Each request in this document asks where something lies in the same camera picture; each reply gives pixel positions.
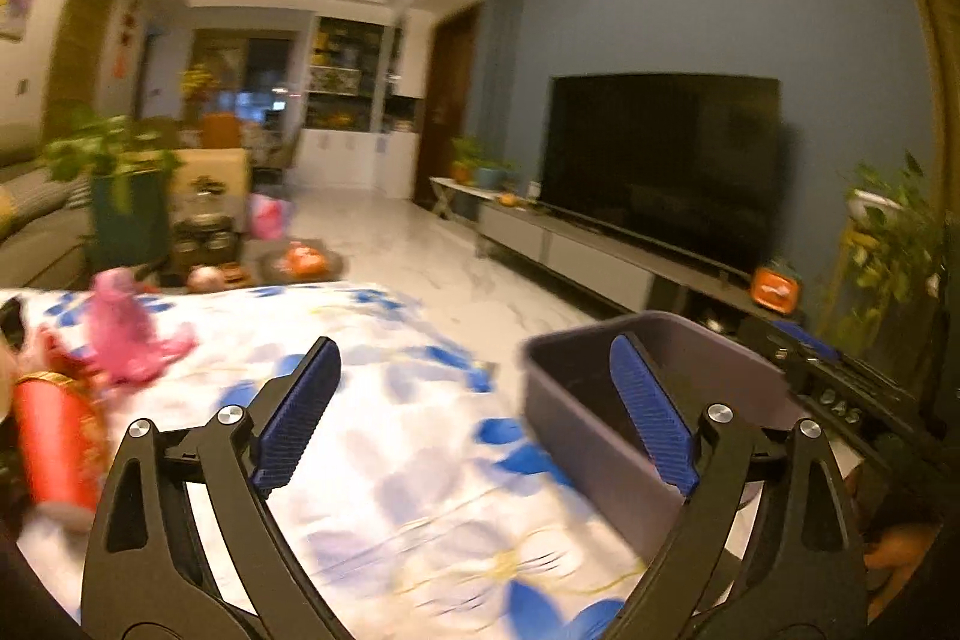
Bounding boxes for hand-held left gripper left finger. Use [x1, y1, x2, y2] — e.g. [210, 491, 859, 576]
[81, 335, 353, 640]

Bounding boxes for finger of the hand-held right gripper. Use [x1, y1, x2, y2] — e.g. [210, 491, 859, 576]
[750, 325, 826, 395]
[769, 317, 845, 362]

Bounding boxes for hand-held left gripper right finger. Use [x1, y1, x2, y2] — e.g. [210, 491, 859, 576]
[600, 332, 869, 640]

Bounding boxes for grey plastic bin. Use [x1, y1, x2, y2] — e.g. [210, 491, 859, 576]
[521, 310, 815, 570]

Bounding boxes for large pink plastic bag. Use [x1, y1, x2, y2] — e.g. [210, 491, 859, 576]
[82, 267, 200, 386]

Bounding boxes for red can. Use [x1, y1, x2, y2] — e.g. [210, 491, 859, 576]
[11, 370, 113, 528]

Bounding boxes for person's right hand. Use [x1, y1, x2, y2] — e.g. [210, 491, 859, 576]
[862, 520, 942, 573]

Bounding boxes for blue floral tablecloth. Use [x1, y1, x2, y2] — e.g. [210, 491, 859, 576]
[0, 281, 863, 640]

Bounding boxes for tall pothos on stand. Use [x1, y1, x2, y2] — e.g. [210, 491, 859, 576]
[821, 152, 950, 348]

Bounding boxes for plate of oranges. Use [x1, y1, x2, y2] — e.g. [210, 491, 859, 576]
[262, 241, 347, 281]

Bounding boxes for dark coffee table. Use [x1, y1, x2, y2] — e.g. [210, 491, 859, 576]
[142, 235, 350, 292]

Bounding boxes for grey television cabinet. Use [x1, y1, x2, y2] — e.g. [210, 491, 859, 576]
[476, 197, 758, 319]

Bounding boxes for pink gift bag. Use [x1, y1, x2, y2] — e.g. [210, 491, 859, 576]
[247, 194, 293, 240]

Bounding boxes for flat screen television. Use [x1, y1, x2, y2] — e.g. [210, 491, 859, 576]
[540, 74, 782, 277]

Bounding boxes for pothos in large teal pot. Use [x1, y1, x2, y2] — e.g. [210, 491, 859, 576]
[41, 107, 185, 270]

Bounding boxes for white display cabinet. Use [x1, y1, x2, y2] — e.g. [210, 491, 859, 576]
[296, 14, 428, 199]

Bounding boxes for dining table with yellow cloth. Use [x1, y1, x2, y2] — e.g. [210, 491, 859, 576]
[176, 149, 252, 214]

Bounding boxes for white folding stand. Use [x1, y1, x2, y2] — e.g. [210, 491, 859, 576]
[429, 175, 488, 221]

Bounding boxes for plant in small teal pot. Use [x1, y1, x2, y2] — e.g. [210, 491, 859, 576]
[475, 160, 518, 191]

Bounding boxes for orange chair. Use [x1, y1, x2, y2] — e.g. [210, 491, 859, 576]
[201, 113, 239, 150]

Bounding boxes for grey sofa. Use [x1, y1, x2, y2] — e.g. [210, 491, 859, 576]
[0, 149, 95, 292]

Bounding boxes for plant in orange pot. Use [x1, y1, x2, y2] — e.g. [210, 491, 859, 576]
[450, 136, 481, 185]

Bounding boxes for glass balcony door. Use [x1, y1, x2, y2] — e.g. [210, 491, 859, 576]
[187, 31, 301, 154]

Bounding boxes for dark wooden door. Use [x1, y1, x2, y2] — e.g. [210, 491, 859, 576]
[414, 2, 481, 202]

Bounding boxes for yellow flowers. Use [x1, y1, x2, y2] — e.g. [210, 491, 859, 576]
[178, 64, 215, 101]

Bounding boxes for light wooden door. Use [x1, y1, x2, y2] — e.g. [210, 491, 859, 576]
[41, 0, 117, 142]

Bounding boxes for red wall decorations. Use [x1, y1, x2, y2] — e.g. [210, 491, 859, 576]
[112, 0, 143, 79]

